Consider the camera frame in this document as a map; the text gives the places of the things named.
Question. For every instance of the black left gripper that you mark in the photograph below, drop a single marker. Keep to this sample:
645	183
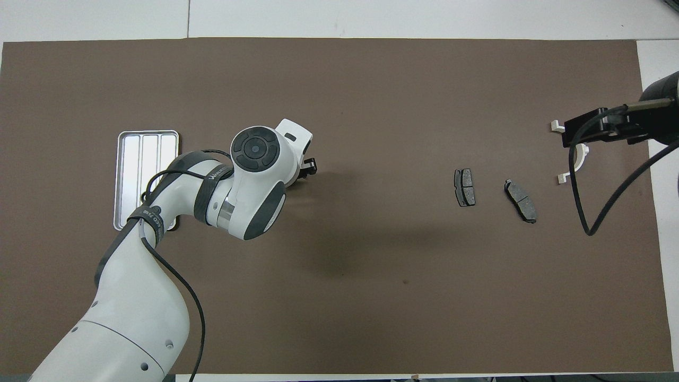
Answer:
299	178

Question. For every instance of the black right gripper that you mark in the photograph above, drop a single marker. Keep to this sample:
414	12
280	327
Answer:
663	106

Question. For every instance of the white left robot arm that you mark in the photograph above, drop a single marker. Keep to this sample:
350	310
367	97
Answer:
132	318

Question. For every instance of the silver metal tray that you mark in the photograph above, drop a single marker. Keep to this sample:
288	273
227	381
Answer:
132	170

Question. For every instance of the long dark brake pad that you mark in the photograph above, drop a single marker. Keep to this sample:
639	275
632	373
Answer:
521	200

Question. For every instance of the short dark brake pad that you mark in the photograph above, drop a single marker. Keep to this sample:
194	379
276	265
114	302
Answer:
464	187

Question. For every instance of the brown table mat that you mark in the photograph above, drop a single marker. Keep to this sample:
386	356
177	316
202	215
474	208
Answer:
371	292

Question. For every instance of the white semicircular plastic bracket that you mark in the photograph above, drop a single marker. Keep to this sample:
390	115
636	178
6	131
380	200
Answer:
581	159

